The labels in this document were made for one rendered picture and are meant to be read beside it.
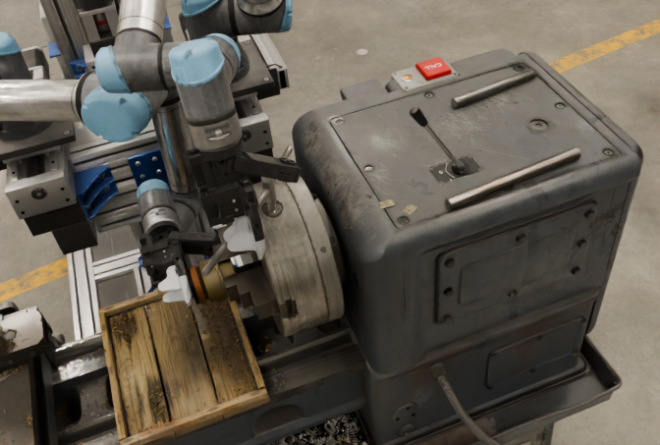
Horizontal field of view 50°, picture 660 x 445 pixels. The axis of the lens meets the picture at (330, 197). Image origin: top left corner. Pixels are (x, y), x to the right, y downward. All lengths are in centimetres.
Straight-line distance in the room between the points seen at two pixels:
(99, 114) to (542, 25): 323
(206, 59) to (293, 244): 43
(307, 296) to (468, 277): 31
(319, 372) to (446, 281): 35
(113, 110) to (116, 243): 152
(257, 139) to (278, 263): 54
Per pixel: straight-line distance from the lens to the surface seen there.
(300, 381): 154
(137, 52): 116
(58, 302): 306
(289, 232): 132
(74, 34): 193
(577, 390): 194
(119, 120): 140
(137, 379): 160
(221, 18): 173
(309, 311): 137
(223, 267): 143
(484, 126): 147
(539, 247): 145
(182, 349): 161
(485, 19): 433
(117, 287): 272
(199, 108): 104
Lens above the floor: 216
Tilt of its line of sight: 44 degrees down
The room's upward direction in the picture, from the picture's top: 7 degrees counter-clockwise
